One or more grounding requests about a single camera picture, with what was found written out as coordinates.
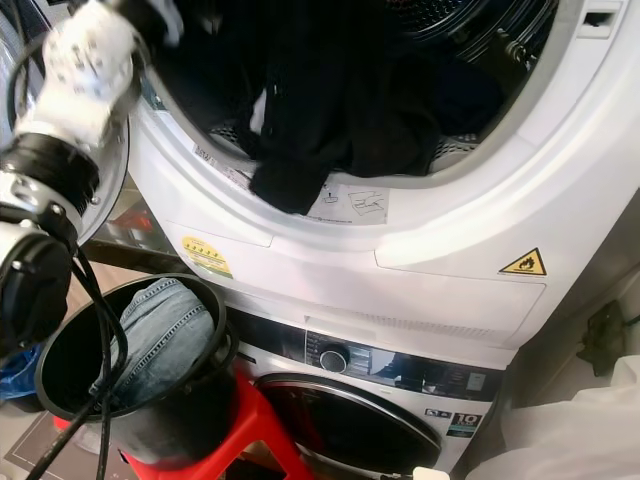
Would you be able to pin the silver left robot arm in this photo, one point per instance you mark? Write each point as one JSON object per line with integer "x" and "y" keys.
{"x": 55, "y": 165}

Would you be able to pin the blue plastic bag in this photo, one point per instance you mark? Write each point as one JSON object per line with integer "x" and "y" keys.
{"x": 20, "y": 372}

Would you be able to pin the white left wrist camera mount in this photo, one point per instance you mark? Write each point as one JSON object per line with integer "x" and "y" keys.
{"x": 85, "y": 70}

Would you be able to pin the ten year warranty sticker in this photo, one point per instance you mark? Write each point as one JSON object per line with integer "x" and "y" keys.
{"x": 465, "y": 423}

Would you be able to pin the black laundry bucket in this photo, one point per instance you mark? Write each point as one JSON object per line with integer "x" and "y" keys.
{"x": 160, "y": 430}

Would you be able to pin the yellow triangle warning sticker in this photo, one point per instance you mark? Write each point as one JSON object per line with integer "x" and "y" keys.
{"x": 523, "y": 264}

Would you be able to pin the blue jeans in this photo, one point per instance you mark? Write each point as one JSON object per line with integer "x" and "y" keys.
{"x": 160, "y": 330}

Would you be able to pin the white tumble dryer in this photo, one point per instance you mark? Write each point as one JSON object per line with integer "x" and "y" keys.
{"x": 460, "y": 230}

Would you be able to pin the black garment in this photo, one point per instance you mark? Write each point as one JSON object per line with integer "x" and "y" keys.
{"x": 350, "y": 100}

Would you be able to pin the yellow round energy sticker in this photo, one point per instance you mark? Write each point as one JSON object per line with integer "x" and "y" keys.
{"x": 206, "y": 256}

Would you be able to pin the dark navy garment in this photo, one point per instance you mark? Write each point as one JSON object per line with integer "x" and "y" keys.
{"x": 468, "y": 102}

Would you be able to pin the dark round washer door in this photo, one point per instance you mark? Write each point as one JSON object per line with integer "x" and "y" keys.
{"x": 340, "y": 425}

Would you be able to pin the white washing machine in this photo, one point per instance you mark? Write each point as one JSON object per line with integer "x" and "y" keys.
{"x": 410, "y": 375}

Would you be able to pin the perforated steel dryer drum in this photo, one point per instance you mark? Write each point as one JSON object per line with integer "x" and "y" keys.
{"x": 460, "y": 15}

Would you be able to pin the white instruction sticker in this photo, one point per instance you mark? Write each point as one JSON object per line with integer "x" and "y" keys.
{"x": 350, "y": 204}

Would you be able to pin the black washer dial knob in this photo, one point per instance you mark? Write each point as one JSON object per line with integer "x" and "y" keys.
{"x": 334, "y": 358}

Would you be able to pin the red plastic stool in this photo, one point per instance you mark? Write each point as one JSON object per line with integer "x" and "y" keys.
{"x": 260, "y": 420}

